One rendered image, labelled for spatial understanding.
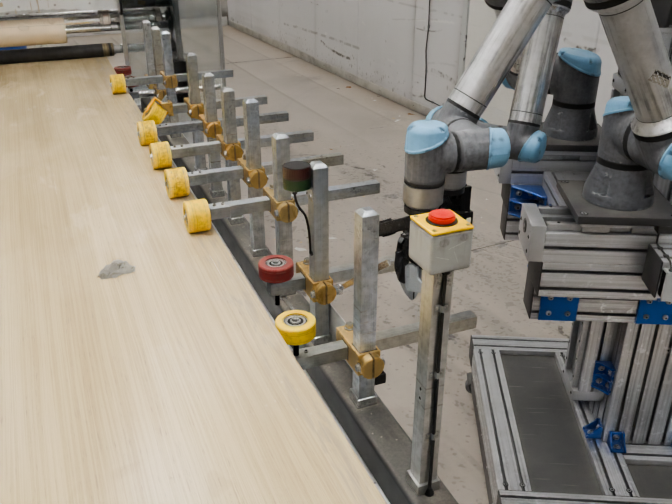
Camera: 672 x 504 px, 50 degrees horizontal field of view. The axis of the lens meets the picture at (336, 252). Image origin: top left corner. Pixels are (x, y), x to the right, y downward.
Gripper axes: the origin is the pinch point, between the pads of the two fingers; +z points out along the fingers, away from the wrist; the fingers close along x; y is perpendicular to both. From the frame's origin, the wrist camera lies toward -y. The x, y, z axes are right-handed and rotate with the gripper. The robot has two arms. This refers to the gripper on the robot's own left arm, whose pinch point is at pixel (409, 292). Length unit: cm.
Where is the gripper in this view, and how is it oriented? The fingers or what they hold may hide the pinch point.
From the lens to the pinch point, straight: 145.9
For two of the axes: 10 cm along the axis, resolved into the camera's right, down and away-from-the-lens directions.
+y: 6.9, 3.2, -6.5
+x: 7.2, -3.1, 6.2
